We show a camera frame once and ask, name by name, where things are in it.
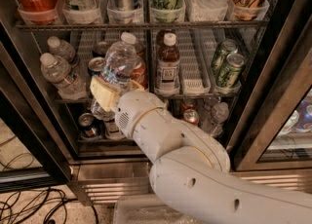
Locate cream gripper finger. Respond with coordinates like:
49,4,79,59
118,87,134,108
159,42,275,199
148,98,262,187
90,76,120,112
129,80,144,92

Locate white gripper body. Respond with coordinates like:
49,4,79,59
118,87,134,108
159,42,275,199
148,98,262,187
115,91,167,138

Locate clear water bottle white cap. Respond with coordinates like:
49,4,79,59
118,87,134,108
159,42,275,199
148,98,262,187
91,32,137,120

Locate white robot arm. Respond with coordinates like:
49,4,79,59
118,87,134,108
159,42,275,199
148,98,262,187
90,76,312,224

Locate bottom shelf tea bottle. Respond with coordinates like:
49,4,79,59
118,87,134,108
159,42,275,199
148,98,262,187
104,120,125,140

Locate bottom shelf Pepsi can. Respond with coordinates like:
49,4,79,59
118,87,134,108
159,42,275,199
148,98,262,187
78,113,100,138

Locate brown iced tea bottle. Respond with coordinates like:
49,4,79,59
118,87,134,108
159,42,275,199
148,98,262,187
156,33,180,95

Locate brown tea bottle behind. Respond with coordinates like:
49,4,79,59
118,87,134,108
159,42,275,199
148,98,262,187
156,29,176,46

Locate bottom shelf red can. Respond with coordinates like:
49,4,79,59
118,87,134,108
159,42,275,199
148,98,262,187
182,109,199,126

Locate empty white plastic shelf tray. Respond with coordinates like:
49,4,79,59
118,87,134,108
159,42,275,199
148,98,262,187
177,30,211,95

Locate stainless fridge base grille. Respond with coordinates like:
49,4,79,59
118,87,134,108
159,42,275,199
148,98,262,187
68,159,312,205

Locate bottom shelf water bottle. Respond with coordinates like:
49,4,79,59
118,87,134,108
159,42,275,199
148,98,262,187
202,102,229,137

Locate left glass fridge door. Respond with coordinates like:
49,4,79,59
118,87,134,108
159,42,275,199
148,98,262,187
0,63,70,193

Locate red Coca-Cola can front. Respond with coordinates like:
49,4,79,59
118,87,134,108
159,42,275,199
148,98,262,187
131,56,147,90

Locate red coca-cola can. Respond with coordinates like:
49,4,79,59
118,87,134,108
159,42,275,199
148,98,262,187
135,42,146,60
131,56,147,90

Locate blue Pepsi can front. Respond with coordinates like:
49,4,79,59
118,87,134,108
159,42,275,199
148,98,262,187
88,56,105,76

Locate red Coca-Cola can behind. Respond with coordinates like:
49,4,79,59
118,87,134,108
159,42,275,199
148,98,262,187
135,42,146,60

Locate dark Pepsi can behind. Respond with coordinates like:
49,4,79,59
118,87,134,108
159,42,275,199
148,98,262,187
92,41,110,57

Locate clear plastic bin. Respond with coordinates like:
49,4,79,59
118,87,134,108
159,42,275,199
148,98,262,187
113,194,203,224

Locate green can behind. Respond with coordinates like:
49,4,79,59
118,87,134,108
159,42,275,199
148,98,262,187
211,39,239,76

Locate green can front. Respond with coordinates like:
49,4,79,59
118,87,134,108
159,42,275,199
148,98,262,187
216,54,246,88

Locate middle wire shelf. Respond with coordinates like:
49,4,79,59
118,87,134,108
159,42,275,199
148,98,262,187
55,93,239,103

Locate wire shelf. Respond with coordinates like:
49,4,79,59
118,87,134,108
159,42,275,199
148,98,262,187
55,93,239,103
16,20,268,31

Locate top wire shelf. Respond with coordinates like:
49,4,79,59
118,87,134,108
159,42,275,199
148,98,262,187
16,20,268,31

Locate black floor cables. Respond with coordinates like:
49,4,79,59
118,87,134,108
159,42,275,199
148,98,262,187
0,134,99,224

